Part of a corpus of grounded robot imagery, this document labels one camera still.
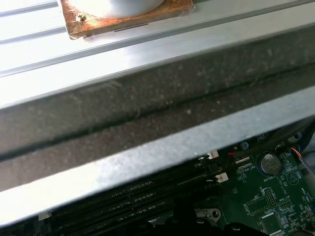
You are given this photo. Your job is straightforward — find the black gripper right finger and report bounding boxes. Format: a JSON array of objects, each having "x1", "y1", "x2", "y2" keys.
[{"x1": 184, "y1": 196, "x2": 249, "y2": 236}]

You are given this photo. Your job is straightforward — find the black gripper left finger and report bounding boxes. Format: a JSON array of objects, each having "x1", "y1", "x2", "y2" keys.
[{"x1": 146, "y1": 196, "x2": 185, "y2": 236}]

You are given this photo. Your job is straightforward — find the black RAM slot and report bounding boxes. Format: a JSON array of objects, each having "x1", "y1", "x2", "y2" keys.
[
  {"x1": 49, "y1": 162, "x2": 222, "y2": 217},
  {"x1": 66, "y1": 189, "x2": 220, "y2": 234},
  {"x1": 56, "y1": 180, "x2": 220, "y2": 227},
  {"x1": 81, "y1": 199, "x2": 178, "y2": 236}
]

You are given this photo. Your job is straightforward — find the green motherboard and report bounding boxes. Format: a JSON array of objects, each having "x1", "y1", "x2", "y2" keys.
[{"x1": 36, "y1": 137, "x2": 315, "y2": 236}]

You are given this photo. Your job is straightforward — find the silver coin battery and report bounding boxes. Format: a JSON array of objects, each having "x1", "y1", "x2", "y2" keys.
[{"x1": 260, "y1": 153, "x2": 282, "y2": 175}]

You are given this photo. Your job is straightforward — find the black open PC case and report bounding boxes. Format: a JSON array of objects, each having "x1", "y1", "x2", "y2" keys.
[{"x1": 0, "y1": 24, "x2": 315, "y2": 228}]

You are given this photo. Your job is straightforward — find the red and blue wires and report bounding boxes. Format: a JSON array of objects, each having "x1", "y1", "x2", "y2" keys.
[{"x1": 290, "y1": 145, "x2": 307, "y2": 158}]

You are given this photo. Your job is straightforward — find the square brown base plate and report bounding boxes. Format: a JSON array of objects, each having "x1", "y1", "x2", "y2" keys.
[{"x1": 60, "y1": 0, "x2": 196, "y2": 40}]

